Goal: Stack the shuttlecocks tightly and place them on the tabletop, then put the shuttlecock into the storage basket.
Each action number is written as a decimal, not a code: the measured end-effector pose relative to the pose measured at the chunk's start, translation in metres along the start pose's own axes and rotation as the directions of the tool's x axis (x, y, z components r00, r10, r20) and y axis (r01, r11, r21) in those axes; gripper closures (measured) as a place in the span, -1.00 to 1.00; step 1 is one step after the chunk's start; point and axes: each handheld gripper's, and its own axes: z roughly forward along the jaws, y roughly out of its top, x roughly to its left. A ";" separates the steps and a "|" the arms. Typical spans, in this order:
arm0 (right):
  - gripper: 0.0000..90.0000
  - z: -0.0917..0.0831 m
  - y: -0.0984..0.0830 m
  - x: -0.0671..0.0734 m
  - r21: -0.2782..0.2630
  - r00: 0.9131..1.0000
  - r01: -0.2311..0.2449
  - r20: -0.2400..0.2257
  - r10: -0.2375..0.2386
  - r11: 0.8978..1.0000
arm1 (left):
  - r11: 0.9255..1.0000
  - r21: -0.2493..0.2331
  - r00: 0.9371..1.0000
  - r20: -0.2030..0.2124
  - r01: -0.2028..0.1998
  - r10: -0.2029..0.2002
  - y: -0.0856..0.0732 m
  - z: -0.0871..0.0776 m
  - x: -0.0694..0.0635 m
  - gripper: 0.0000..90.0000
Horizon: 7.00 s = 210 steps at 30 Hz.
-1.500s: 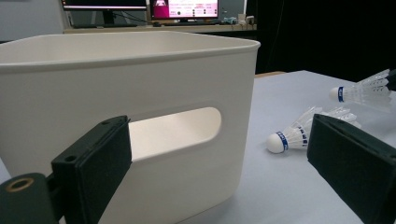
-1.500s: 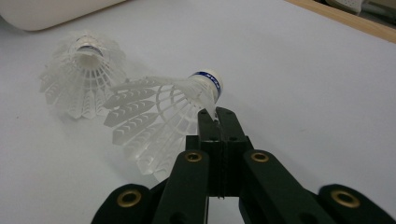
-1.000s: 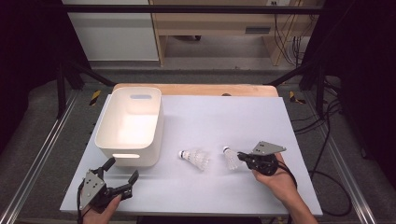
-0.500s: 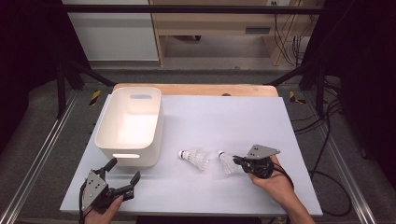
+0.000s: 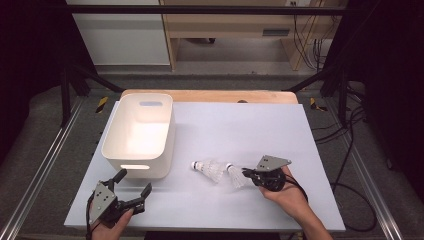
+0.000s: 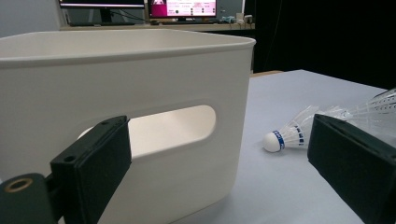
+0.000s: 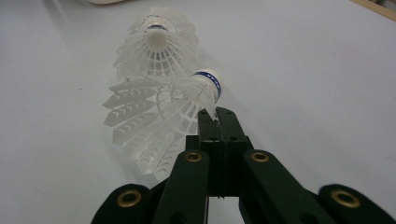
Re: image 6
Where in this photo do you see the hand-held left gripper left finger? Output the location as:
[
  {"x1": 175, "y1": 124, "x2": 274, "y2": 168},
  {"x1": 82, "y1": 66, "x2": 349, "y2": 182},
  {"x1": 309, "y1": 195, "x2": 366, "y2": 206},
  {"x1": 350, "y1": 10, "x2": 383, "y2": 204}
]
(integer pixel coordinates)
[{"x1": 49, "y1": 115, "x2": 133, "y2": 224}]

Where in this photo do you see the black keyboard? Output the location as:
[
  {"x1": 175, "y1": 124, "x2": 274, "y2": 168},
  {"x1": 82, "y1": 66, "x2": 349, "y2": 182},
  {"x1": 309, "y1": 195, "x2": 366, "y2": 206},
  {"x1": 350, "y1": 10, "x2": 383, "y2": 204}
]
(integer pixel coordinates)
[
  {"x1": 68, "y1": 21, "x2": 136, "y2": 27},
  {"x1": 150, "y1": 19, "x2": 219, "y2": 26}
]

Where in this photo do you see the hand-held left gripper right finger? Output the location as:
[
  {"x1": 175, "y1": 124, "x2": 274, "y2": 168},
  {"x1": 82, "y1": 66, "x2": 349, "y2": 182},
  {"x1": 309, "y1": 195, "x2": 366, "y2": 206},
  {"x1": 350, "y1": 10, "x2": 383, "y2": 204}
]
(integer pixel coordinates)
[{"x1": 306, "y1": 113, "x2": 396, "y2": 224}]

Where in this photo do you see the white shuttlecock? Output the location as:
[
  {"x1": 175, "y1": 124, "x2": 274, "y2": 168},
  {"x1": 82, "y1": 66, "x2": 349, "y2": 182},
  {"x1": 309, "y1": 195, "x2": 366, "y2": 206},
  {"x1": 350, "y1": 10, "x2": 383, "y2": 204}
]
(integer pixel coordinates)
[
  {"x1": 262, "y1": 105, "x2": 347, "y2": 153},
  {"x1": 339, "y1": 88, "x2": 396, "y2": 147}
]

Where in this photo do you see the wooden table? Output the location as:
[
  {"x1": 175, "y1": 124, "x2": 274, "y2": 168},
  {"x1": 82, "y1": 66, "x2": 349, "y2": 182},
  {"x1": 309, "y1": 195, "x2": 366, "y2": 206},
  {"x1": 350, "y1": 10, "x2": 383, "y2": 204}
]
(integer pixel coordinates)
[{"x1": 249, "y1": 70, "x2": 285, "y2": 78}]

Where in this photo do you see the small desk clutter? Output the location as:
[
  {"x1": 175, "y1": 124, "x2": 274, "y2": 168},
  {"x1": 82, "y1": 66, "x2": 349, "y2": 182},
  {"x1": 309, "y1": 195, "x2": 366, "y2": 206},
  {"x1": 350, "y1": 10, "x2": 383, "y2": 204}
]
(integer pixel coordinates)
[{"x1": 219, "y1": 13, "x2": 254, "y2": 28}]

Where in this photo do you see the dark computer monitor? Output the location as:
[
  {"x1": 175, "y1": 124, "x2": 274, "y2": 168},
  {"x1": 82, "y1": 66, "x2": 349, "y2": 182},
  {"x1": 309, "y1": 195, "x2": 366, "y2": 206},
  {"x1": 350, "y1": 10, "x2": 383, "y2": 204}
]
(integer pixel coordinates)
[{"x1": 58, "y1": 0, "x2": 146, "y2": 24}]

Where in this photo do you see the wooden desk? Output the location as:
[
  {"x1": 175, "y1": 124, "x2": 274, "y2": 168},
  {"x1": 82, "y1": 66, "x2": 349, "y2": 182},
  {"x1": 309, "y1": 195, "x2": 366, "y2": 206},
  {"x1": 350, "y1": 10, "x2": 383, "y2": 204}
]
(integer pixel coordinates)
[{"x1": 60, "y1": 21, "x2": 256, "y2": 33}]

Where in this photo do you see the white plastic storage bin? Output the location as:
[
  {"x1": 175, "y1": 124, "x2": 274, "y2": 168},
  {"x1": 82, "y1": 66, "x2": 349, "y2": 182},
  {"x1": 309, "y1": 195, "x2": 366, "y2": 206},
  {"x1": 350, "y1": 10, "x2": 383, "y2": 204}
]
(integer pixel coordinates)
[{"x1": 0, "y1": 28, "x2": 257, "y2": 224}]

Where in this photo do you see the black curtain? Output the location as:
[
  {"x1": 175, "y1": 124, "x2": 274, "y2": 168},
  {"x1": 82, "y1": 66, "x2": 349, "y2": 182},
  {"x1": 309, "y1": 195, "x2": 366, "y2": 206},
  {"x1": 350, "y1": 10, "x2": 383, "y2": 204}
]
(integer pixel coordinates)
[{"x1": 244, "y1": 0, "x2": 396, "y2": 91}]

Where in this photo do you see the monitor with pink screen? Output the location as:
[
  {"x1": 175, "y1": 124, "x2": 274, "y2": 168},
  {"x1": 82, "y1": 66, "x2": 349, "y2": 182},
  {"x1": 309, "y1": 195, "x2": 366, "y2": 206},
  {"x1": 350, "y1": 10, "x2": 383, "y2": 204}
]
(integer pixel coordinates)
[{"x1": 148, "y1": 0, "x2": 218, "y2": 20}]

